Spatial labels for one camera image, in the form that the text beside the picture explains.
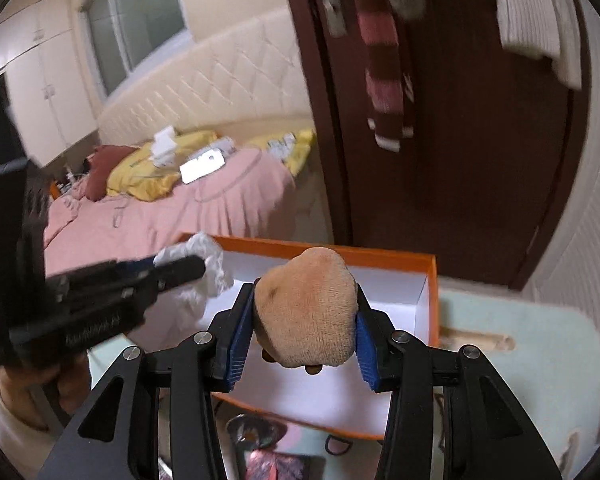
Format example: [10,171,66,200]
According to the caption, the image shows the clear plastic bag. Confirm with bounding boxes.
[151,231,235,319]

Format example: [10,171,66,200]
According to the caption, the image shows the tan plush toy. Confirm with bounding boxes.
[254,247,358,374]

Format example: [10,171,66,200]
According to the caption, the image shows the round silver tin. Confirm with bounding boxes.
[225,414,287,451]

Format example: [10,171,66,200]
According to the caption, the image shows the black box with red character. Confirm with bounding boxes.
[244,450,311,480]

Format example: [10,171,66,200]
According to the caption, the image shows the person's left hand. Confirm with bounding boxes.
[0,353,91,430]

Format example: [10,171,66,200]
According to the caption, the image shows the orange cardboard box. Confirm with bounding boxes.
[124,231,440,442]

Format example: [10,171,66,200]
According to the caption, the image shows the yellow pillow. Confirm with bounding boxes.
[104,129,316,202]

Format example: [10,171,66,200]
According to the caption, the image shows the dark red pillow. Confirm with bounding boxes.
[85,145,137,202]

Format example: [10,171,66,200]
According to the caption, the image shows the pink bed blanket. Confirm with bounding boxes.
[44,148,297,275]

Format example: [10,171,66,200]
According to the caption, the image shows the white charger box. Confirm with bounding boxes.
[150,126,178,168]

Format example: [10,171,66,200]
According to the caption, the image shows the cream tufted headboard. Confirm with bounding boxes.
[97,8,312,144]

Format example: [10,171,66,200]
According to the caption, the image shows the white ribbed closet door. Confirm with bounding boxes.
[526,0,600,333]

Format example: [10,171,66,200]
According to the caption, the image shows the white wardrobe cabinets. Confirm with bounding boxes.
[0,0,97,165]

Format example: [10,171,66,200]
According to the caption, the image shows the dark brown wooden door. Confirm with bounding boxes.
[288,0,590,290]

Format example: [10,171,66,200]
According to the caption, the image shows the window with grey glass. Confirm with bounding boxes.
[81,0,193,96]

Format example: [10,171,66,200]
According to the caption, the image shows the striped maroon pink scarf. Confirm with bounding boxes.
[354,0,413,153]

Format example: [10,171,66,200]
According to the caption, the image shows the white knit garment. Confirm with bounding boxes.
[496,0,582,91]

